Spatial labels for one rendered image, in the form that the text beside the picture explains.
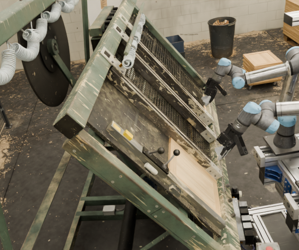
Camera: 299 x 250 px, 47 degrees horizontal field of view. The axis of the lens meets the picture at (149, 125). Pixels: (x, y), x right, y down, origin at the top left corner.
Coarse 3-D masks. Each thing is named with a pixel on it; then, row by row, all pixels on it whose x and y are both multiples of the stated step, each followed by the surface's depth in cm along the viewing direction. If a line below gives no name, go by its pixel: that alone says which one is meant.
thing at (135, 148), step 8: (112, 128) 171; (120, 136) 174; (128, 144) 176; (136, 144) 179; (136, 152) 179; (144, 160) 181; (160, 176) 186; (168, 176) 186; (168, 184) 189; (176, 184) 189; (184, 192) 192; (192, 192) 197; (192, 200) 195; (200, 200) 199; (200, 208) 198; (208, 208) 201; (208, 216) 201; (216, 216) 203; (216, 224) 204; (224, 224) 206
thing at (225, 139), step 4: (228, 124) 178; (228, 128) 178; (232, 128) 175; (224, 132) 181; (228, 132) 179; (232, 132) 177; (236, 132) 174; (240, 132) 174; (220, 136) 181; (224, 136) 178; (228, 136) 179; (232, 136) 177; (220, 140) 180; (224, 140) 179; (228, 140) 177; (232, 140) 177; (224, 144) 179; (232, 144) 178; (228, 148) 178
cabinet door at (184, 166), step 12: (168, 156) 208; (180, 156) 218; (180, 168) 209; (192, 168) 222; (180, 180) 199; (192, 180) 212; (204, 180) 226; (216, 180) 241; (204, 192) 215; (216, 192) 228; (216, 204) 218
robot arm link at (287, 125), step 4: (284, 116) 231; (288, 116) 231; (292, 116) 230; (280, 120) 231; (284, 120) 229; (288, 120) 228; (292, 120) 228; (296, 120) 231; (280, 124) 232; (284, 124) 230; (288, 124) 229; (292, 124) 229; (280, 128) 234; (284, 128) 231; (288, 128) 231; (292, 128) 231; (280, 132) 235; (284, 132) 233; (288, 132) 232; (292, 132) 233
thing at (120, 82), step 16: (112, 64) 196; (112, 80) 204; (128, 80) 209; (128, 96) 209; (144, 96) 214; (144, 112) 215; (160, 112) 219; (160, 128) 221; (176, 128) 224; (192, 144) 230; (208, 160) 237
